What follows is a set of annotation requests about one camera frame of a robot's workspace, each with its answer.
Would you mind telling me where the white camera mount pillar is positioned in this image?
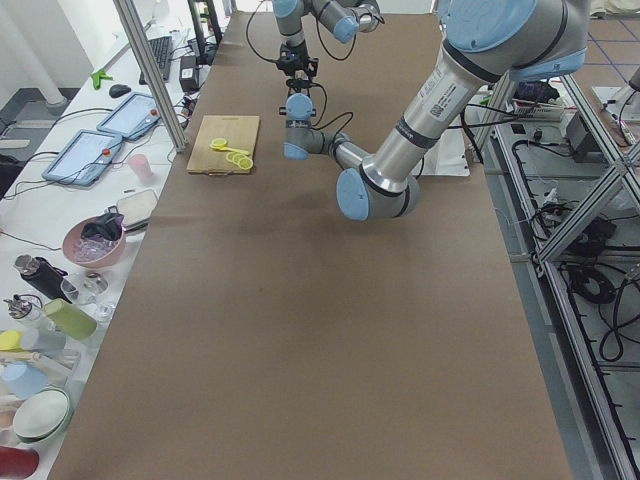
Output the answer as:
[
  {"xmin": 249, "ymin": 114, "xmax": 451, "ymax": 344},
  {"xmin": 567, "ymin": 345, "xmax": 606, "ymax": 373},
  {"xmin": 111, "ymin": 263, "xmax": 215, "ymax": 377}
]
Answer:
[{"xmin": 413, "ymin": 129, "xmax": 470, "ymax": 177}]

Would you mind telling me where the black keyboard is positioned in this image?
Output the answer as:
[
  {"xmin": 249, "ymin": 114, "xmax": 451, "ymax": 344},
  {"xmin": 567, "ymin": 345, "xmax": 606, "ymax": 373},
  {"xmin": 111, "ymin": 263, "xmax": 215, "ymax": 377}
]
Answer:
[{"xmin": 148, "ymin": 35, "xmax": 173, "ymax": 82}]

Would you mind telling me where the blue teach pendant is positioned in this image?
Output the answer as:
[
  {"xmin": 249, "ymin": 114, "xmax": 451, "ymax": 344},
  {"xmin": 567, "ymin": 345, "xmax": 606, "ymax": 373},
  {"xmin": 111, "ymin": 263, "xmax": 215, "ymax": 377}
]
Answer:
[
  {"xmin": 96, "ymin": 92, "xmax": 160, "ymax": 140},
  {"xmin": 42, "ymin": 130, "xmax": 123, "ymax": 187}
]

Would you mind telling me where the glass oil bottle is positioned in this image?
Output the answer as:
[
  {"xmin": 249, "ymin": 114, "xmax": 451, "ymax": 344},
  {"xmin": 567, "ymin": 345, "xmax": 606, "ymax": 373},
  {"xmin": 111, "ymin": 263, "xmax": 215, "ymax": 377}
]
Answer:
[{"xmin": 4, "ymin": 295, "xmax": 56, "ymax": 331}]

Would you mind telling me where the white green bowl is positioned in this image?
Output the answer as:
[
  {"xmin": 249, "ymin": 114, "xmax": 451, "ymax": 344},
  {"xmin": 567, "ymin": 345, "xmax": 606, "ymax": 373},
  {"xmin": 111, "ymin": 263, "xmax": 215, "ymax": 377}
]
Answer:
[{"xmin": 13, "ymin": 388, "xmax": 73, "ymax": 444}]

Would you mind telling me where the aluminium frame post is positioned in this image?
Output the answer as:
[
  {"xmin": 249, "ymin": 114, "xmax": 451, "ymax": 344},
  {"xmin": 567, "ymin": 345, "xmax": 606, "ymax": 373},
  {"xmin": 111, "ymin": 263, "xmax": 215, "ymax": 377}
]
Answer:
[{"xmin": 113, "ymin": 0, "xmax": 187, "ymax": 153}]

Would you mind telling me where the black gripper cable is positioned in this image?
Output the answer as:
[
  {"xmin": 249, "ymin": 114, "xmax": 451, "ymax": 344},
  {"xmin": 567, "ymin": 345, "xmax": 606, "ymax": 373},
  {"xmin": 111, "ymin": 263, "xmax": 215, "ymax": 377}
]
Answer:
[{"xmin": 277, "ymin": 82, "xmax": 356, "ymax": 134}]

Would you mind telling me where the black computer mouse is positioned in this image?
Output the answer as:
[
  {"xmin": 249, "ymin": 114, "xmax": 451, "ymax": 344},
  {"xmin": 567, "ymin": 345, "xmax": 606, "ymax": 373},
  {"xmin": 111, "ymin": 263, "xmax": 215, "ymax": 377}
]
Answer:
[{"xmin": 108, "ymin": 84, "xmax": 131, "ymax": 99}]

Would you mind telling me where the pink bowl with ice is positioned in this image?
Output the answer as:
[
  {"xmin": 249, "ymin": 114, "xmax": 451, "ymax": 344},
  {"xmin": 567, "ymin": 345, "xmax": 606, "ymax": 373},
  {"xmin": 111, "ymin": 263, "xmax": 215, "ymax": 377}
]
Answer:
[{"xmin": 62, "ymin": 212, "xmax": 126, "ymax": 269}]

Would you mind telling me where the red cup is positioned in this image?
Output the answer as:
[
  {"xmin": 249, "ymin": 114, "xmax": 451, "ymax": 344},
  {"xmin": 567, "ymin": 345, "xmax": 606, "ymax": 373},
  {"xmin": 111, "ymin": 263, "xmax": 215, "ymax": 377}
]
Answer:
[{"xmin": 1, "ymin": 446, "xmax": 40, "ymax": 479}]

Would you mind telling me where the green clamp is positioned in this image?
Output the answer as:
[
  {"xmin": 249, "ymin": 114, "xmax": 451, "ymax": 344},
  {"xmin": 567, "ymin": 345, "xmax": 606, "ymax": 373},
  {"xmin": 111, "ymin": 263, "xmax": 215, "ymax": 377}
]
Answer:
[{"xmin": 91, "ymin": 69, "xmax": 113, "ymax": 90}]

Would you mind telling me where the green plastic cup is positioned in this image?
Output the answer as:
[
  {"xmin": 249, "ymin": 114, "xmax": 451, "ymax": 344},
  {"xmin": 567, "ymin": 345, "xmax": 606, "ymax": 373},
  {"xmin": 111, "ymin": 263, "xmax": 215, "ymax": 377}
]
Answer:
[{"xmin": 43, "ymin": 298, "xmax": 97, "ymax": 341}]

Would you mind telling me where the black power adapter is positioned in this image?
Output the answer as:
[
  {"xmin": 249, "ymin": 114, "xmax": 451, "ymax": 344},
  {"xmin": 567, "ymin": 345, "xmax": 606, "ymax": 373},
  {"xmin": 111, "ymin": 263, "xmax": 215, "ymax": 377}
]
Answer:
[{"xmin": 179, "ymin": 55, "xmax": 199, "ymax": 93}]

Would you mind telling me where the near blue teach pendant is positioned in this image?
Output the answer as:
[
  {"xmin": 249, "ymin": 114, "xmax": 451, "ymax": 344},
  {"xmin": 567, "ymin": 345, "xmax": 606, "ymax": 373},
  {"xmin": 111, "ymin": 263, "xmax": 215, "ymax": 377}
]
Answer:
[{"xmin": 42, "ymin": 130, "xmax": 123, "ymax": 187}]

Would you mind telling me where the wooden cutting board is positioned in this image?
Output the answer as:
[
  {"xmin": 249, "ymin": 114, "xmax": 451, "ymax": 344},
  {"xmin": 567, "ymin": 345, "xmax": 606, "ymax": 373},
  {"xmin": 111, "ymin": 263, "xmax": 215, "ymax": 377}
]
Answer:
[{"xmin": 186, "ymin": 115, "xmax": 260, "ymax": 175}]

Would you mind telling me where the light blue cup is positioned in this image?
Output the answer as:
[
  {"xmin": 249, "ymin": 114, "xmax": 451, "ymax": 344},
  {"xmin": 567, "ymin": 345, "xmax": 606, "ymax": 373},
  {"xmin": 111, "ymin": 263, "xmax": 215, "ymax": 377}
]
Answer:
[{"xmin": 1, "ymin": 362, "xmax": 49, "ymax": 400}]

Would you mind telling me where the pink plastic cup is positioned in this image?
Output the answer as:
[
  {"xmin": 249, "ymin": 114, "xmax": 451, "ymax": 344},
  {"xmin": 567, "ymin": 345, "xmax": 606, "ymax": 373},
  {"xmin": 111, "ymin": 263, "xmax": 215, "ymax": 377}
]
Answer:
[{"xmin": 128, "ymin": 154, "xmax": 153, "ymax": 180}]

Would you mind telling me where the far blue teach pendant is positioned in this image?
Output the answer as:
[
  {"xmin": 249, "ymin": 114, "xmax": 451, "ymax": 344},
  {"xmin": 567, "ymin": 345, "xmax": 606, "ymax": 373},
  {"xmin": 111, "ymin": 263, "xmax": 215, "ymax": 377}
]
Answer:
[{"xmin": 96, "ymin": 92, "xmax": 160, "ymax": 140}]

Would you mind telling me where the yellow cup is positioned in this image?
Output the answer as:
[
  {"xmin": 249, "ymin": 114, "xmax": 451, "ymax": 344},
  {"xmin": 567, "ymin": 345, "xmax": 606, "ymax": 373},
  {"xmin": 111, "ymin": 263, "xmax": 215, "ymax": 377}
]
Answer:
[{"xmin": 0, "ymin": 330, "xmax": 22, "ymax": 352}]

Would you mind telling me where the black water bottle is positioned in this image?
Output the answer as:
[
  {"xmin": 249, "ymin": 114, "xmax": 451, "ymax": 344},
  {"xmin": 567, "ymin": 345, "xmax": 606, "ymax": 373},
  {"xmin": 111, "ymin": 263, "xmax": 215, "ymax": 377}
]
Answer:
[{"xmin": 14, "ymin": 254, "xmax": 68, "ymax": 301}]

